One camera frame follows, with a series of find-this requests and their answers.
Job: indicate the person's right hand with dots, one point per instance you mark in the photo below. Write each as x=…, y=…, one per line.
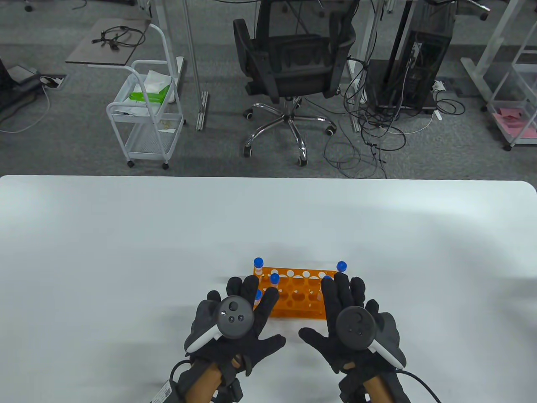
x=331, y=294

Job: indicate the person's left hand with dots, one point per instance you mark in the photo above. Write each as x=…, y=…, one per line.
x=264, y=344

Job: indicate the orange test tube rack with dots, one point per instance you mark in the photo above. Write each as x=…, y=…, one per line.
x=293, y=310

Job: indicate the person's left forearm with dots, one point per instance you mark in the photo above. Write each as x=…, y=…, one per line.
x=205, y=384

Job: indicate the person's right forearm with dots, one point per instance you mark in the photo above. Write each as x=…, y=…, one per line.
x=377, y=390

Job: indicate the white and black hand controller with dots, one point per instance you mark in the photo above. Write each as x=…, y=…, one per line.
x=235, y=317
x=356, y=323

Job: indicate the black wrist sensor module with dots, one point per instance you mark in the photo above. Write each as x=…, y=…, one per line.
x=230, y=390
x=350, y=388

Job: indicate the white desk leg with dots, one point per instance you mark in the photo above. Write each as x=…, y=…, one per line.
x=478, y=73
x=202, y=109
x=371, y=37

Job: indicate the black office chair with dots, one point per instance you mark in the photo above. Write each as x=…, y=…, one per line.
x=293, y=63

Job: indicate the white rolling cart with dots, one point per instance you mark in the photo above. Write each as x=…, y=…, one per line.
x=147, y=138

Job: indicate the pink sheet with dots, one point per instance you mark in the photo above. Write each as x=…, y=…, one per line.
x=516, y=126

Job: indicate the black computer tower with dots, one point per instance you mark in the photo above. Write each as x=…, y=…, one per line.
x=423, y=54

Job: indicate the green packet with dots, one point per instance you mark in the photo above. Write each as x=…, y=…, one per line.
x=147, y=97

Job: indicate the white crumpled paper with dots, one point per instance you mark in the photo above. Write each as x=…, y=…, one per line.
x=157, y=79

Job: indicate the floor outlet box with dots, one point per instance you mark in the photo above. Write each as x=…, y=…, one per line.
x=56, y=82

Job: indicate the brown side table top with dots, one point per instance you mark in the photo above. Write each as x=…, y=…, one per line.
x=84, y=52

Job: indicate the black equipment base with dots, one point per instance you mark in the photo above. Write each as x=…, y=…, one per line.
x=12, y=94

